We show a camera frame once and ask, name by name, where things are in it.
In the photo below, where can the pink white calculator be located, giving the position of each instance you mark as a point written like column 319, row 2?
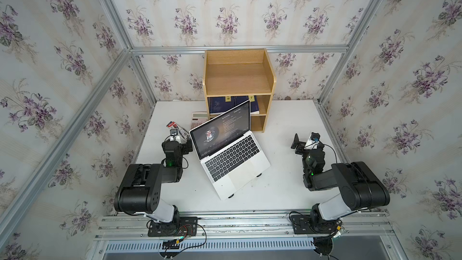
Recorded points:
column 199, row 118

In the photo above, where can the dark blue book left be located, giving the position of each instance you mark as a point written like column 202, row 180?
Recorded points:
column 218, row 105

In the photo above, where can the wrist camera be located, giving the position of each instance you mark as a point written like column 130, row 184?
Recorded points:
column 313, row 141
column 175, row 136

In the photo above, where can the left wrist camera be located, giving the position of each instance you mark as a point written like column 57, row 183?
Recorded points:
column 175, row 136

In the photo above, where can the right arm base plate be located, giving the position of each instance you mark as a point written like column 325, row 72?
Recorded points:
column 305, row 225

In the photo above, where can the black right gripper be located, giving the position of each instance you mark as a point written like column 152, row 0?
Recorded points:
column 301, row 145

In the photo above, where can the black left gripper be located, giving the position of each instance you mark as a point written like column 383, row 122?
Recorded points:
column 187, row 148

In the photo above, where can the pen blister pack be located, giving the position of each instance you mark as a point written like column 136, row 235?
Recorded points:
column 183, row 131

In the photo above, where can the wooden shelf unit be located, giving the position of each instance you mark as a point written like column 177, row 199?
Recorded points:
column 241, row 72

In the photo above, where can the aluminium front rail frame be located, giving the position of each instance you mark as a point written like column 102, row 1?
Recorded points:
column 240, row 231

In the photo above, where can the silver laptop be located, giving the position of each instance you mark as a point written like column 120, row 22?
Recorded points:
column 228, row 149

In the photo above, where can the black folding laptop stand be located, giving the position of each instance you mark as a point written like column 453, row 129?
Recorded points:
column 241, row 183

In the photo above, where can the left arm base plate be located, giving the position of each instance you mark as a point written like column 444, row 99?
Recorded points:
column 181, row 227

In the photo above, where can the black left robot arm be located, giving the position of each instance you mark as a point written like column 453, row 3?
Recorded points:
column 140, row 190

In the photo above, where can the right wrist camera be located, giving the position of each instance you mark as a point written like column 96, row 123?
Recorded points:
column 313, row 141

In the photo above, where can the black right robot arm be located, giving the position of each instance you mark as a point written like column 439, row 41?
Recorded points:
column 359, row 188

